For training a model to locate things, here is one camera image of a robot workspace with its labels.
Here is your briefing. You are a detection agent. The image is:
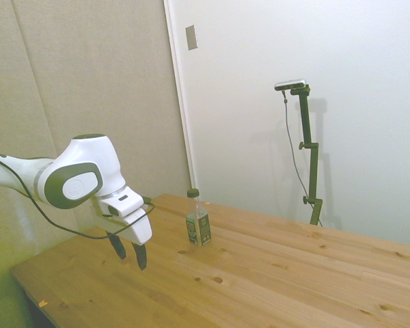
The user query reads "clear plastic bottle green cap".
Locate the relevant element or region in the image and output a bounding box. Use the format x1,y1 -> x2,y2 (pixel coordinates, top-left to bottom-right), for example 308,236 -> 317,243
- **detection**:
185,188 -> 212,247

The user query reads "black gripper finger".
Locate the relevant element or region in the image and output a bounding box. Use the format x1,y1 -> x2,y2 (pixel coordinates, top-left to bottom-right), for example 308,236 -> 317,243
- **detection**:
105,231 -> 127,262
131,241 -> 148,271

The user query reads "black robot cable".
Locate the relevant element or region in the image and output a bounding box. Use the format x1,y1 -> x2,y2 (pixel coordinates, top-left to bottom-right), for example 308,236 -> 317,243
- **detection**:
0,150 -> 156,239

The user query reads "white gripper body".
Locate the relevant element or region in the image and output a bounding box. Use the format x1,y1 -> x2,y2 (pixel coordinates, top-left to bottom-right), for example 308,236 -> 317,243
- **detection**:
92,199 -> 153,246

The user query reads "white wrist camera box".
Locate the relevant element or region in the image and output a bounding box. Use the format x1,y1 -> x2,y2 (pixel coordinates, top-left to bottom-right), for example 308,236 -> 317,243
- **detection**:
100,188 -> 146,217

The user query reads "black camera stand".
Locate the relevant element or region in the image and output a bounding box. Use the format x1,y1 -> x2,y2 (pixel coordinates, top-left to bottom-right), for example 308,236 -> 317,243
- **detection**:
290,85 -> 324,226

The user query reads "silver exterior camera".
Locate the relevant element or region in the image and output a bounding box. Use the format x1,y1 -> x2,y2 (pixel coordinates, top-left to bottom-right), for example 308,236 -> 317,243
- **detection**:
274,79 -> 308,92

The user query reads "grey wall switch plate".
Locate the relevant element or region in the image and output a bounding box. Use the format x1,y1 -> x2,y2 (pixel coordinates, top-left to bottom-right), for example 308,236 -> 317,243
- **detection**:
185,24 -> 198,51

